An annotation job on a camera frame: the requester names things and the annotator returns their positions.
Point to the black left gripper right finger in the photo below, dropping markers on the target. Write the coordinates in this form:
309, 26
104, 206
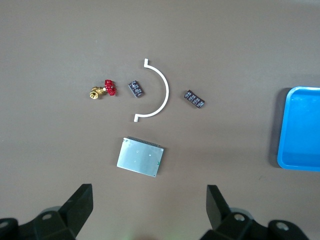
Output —
220, 215

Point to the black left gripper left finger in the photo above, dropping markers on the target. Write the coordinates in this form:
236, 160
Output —
75, 215

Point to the small dark connector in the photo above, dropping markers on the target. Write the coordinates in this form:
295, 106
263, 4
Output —
194, 98
136, 89

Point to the blue plastic tray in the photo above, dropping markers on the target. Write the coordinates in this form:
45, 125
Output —
302, 130

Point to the silver metal module plate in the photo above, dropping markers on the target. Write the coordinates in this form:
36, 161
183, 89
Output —
140, 157

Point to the white curved plastic bracket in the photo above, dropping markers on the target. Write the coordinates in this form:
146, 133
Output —
167, 93

